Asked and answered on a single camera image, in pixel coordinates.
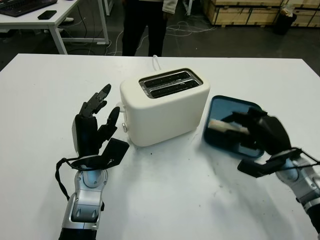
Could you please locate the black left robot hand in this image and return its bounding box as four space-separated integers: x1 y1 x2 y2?
71 83 121 158

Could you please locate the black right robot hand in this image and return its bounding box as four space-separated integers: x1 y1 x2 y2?
221 107 292 159

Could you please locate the white toaster lever knob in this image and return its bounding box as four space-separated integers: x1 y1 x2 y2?
115 100 127 114

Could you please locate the pale bread slice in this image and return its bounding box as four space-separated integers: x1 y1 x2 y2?
207 119 249 135

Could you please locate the blue plastic tray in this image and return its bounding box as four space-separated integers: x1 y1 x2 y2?
200 94 266 159

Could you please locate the cream white two-slot toaster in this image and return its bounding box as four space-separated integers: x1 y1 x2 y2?
119 67 212 147

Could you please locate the black waste bin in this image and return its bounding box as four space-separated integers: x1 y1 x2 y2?
272 12 298 36

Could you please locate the person in black trousers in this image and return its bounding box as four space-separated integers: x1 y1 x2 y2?
122 0 185 57

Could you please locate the wooden crate behind bin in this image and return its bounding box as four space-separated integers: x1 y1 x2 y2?
282 0 320 28

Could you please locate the large wooden crate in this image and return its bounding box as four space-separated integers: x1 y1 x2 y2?
202 0 283 26

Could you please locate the black smartphone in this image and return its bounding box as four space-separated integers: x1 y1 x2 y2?
37 10 58 21

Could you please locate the white office desk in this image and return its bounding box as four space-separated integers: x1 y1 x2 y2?
0 0 110 56

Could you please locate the black laptop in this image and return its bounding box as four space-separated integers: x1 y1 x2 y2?
0 0 59 18

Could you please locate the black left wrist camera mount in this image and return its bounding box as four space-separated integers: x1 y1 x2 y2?
99 137 131 169

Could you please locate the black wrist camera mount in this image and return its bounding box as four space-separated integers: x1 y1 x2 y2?
99 137 131 169
237 154 286 179

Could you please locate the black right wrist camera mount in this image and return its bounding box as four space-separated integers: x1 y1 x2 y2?
237 154 286 179

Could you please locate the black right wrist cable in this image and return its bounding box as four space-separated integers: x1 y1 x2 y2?
264 147 320 174

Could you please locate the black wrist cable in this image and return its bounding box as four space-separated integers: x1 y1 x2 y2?
264 147 320 174
55 154 101 201

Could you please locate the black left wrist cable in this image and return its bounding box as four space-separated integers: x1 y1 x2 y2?
55 154 101 201

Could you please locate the white toaster power cord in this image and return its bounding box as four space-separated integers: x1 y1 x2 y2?
152 55 162 71

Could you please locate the white cable on floor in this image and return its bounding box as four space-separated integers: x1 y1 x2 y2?
107 20 216 56

